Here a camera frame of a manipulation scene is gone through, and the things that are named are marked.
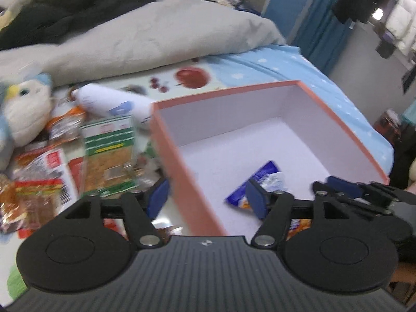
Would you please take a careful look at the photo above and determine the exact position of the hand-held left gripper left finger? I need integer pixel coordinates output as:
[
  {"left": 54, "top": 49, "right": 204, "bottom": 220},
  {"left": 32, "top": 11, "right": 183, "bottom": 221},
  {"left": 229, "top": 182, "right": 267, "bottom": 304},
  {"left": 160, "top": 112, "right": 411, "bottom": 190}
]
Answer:
[{"left": 65, "top": 178, "right": 170, "bottom": 249}]

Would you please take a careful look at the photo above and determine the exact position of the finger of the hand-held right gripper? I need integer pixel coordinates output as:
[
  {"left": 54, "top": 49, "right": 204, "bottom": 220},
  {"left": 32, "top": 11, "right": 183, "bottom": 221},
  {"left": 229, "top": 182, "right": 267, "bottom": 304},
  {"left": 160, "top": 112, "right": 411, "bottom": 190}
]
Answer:
[
  {"left": 312, "top": 175, "right": 416, "bottom": 203},
  {"left": 338, "top": 196, "right": 396, "bottom": 217}
]

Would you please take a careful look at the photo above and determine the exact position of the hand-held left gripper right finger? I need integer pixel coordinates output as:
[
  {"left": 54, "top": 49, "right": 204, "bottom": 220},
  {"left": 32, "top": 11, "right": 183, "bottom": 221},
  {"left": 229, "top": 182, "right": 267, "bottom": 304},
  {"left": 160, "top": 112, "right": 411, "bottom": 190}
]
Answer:
[{"left": 245, "top": 179, "right": 351, "bottom": 251}]

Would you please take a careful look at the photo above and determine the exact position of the blue snack packet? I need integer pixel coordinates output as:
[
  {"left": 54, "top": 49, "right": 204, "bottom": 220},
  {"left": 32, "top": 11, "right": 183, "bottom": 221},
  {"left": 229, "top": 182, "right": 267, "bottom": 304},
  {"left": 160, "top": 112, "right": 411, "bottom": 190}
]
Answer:
[{"left": 226, "top": 161, "right": 313, "bottom": 235}]

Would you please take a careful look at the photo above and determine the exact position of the green snack packet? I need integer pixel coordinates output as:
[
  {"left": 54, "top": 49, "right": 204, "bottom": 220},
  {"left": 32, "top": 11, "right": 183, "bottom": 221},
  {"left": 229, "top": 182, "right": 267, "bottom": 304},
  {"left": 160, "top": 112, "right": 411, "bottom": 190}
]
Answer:
[{"left": 80, "top": 115, "right": 140, "bottom": 199}]

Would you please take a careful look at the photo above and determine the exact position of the pink cardboard box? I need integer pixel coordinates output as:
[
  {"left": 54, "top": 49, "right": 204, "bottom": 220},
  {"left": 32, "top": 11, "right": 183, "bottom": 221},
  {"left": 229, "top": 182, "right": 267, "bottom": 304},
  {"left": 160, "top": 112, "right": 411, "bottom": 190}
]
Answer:
[{"left": 150, "top": 80, "right": 391, "bottom": 237}]

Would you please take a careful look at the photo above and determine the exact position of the red white snack packet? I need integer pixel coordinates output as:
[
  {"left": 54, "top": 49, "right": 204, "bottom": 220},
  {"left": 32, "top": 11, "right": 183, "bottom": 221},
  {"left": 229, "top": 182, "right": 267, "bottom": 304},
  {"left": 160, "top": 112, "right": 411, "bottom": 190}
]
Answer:
[{"left": 13, "top": 148, "right": 79, "bottom": 236}]

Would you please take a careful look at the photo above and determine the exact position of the orange clear snack packet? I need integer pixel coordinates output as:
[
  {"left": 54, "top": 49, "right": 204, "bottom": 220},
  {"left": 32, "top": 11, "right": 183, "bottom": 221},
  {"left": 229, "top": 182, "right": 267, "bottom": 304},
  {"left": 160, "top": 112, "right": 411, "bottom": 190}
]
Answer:
[{"left": 48, "top": 107, "right": 87, "bottom": 144}]

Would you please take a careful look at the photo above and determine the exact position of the brown snack packet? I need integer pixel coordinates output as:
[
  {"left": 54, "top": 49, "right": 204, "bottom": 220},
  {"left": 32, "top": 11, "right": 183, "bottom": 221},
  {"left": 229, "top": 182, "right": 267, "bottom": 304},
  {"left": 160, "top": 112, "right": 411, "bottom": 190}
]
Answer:
[{"left": 0, "top": 172, "right": 21, "bottom": 235}]

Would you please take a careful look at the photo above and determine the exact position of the red suitcase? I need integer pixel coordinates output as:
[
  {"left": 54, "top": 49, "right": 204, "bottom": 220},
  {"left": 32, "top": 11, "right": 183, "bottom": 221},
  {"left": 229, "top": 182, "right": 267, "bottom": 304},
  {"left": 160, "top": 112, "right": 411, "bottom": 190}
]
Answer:
[{"left": 374, "top": 109, "right": 404, "bottom": 147}]

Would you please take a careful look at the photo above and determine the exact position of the white bottle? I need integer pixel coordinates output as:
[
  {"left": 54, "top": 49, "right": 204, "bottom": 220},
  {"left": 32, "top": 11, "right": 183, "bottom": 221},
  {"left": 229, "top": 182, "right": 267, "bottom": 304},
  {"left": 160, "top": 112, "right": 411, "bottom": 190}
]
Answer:
[{"left": 71, "top": 83, "right": 155, "bottom": 125}]

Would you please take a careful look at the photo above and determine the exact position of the fruit print bed sheet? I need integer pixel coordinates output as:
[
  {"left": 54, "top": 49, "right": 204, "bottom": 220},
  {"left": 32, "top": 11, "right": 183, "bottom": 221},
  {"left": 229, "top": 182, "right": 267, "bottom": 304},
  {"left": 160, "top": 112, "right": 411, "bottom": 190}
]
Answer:
[{"left": 0, "top": 44, "right": 396, "bottom": 303}]

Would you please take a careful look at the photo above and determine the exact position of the blue curtain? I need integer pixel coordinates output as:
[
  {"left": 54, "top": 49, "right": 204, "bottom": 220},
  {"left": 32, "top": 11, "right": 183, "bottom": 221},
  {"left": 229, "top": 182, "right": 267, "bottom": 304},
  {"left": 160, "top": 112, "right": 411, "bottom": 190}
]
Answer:
[{"left": 291, "top": 0, "right": 355, "bottom": 76}]

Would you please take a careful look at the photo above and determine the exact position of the white blue plush penguin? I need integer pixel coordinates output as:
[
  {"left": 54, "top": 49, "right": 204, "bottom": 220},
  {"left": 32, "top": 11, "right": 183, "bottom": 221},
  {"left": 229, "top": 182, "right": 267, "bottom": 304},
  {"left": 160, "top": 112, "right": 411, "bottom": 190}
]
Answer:
[{"left": 0, "top": 73, "right": 54, "bottom": 171}]

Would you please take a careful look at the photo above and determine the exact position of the grey blanket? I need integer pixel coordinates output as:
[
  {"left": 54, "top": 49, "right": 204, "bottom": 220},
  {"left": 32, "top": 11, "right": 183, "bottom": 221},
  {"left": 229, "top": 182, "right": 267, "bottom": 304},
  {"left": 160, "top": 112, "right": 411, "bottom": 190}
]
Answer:
[{"left": 0, "top": 0, "right": 287, "bottom": 89}]

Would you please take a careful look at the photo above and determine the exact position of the white puffer jacket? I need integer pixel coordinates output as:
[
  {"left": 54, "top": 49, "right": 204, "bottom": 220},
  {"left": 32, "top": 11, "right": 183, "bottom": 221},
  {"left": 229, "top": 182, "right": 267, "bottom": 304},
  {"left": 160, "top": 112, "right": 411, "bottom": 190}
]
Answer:
[{"left": 385, "top": 0, "right": 416, "bottom": 56}]

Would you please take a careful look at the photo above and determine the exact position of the blue chair back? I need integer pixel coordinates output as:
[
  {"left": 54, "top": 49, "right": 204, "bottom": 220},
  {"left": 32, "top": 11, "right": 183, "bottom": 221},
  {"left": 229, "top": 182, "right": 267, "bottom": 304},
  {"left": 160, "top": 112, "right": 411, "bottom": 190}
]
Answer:
[{"left": 262, "top": 0, "right": 309, "bottom": 40}]

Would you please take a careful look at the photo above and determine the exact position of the black clothing pile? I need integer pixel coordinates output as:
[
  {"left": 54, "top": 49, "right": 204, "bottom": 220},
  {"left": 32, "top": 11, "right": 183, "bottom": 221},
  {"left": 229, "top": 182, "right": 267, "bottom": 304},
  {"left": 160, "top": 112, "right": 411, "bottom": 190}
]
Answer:
[{"left": 0, "top": 0, "right": 212, "bottom": 51}]

